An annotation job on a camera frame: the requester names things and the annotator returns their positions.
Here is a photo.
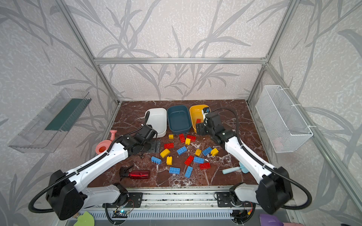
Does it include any red lego brick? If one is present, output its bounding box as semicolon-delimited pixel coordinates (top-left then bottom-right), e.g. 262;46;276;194
187;135;196;142
184;156;194;166
199;163;211;170
179;134;185;143
164;143;174;149

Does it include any yellow curved lego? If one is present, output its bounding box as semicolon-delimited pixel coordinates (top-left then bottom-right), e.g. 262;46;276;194
160;149;171;158

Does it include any yellow lego brick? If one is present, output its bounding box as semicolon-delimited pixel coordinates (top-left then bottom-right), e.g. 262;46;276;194
210;148;219;156
166;156;173;165
195;149;202;156

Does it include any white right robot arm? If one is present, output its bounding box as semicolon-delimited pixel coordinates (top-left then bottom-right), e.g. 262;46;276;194
196;107;313;214

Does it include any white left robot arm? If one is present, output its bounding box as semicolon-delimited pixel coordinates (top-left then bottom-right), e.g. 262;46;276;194
28;125;158;220

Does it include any yellow plastic bin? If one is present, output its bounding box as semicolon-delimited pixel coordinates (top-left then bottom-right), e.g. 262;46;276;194
189;105;211;133

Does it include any blue lego brick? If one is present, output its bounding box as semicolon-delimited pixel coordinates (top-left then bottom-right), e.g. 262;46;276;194
169;167;181;175
151;156;162;165
185;166;193;178
202;147;213;156
177;147;188;155
193;157;204;164

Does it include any white plastic bin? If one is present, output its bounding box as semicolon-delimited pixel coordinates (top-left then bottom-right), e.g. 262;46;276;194
145;108;167;138

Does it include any dark teal plastic bin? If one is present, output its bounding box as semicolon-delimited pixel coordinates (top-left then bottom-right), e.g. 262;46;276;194
167;105;192;135

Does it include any pink watering can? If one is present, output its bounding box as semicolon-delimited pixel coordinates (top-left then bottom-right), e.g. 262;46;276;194
95;130;117;154

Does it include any green scraper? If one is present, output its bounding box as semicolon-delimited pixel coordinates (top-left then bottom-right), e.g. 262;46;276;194
74;211;95;226

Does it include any purple object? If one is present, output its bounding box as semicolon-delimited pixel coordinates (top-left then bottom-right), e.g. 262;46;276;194
259;214;284;226

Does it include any white wire basket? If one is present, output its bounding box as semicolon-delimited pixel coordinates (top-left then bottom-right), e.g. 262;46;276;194
256;85;314;153

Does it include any clear wall shelf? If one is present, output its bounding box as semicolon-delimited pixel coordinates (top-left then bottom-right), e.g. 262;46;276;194
8;88;91;153

